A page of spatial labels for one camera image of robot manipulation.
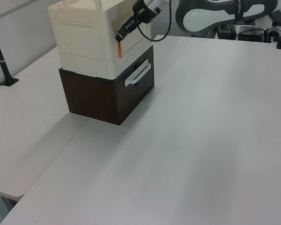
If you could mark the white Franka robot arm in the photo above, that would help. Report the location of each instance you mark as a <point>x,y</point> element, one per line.
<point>201,14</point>

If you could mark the black camera pole with base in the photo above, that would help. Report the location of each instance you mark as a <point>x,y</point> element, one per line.
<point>3,65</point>

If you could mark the dark brown drawer front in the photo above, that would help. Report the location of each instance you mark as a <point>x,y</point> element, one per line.
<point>142,93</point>

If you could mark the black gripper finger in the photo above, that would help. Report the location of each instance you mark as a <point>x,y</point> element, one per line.
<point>126,35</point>
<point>128,24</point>

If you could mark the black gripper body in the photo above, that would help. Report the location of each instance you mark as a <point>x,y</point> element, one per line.
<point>144,12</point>

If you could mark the dark brown wooden drawer box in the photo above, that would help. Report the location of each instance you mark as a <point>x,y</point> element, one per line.
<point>91,98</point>

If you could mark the black electronics box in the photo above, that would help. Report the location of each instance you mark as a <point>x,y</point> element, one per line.
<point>226,31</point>
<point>254,35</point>

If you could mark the cream plastic cabinet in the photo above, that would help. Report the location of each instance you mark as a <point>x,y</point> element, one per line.
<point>84,47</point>

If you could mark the cream cabinet door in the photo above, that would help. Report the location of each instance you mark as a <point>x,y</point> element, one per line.
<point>135,41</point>

